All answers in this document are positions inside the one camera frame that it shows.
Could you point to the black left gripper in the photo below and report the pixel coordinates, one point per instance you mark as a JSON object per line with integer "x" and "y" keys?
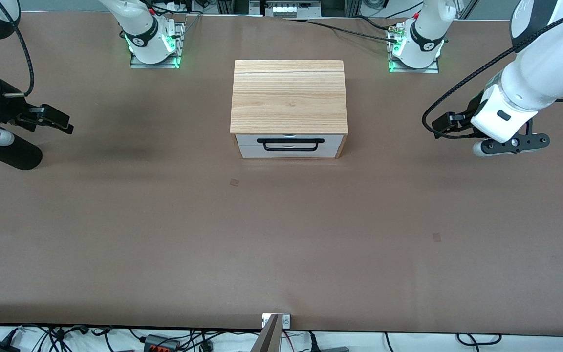
{"x": 470, "y": 108}

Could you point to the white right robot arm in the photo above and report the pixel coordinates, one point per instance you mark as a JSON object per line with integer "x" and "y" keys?
{"x": 144, "y": 34}

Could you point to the grey terminal block device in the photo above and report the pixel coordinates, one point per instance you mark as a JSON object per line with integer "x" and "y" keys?
{"x": 284, "y": 9}

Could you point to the black vase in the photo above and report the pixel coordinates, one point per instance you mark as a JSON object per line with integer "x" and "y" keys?
{"x": 15, "y": 155}

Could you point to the light wooden drawer cabinet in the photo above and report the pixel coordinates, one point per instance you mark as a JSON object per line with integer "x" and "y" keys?
{"x": 289, "y": 98}

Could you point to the silver camera mount bracket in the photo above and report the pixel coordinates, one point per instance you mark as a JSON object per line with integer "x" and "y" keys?
{"x": 285, "y": 320}

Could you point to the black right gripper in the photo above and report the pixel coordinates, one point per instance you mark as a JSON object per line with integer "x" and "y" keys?
{"x": 3, "y": 103}

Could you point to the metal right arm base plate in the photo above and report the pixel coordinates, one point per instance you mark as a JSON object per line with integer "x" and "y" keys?
{"x": 176, "y": 44}

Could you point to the black box with orange connectors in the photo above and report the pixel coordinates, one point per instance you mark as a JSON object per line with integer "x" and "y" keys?
{"x": 162, "y": 343}

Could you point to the brown camera mount bar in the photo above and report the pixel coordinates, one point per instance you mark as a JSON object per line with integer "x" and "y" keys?
{"x": 268, "y": 340}

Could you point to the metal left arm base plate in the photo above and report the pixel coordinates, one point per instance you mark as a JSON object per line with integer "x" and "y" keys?
{"x": 433, "y": 68}

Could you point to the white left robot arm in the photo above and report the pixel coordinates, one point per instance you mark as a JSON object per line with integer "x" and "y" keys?
{"x": 545, "y": 63}

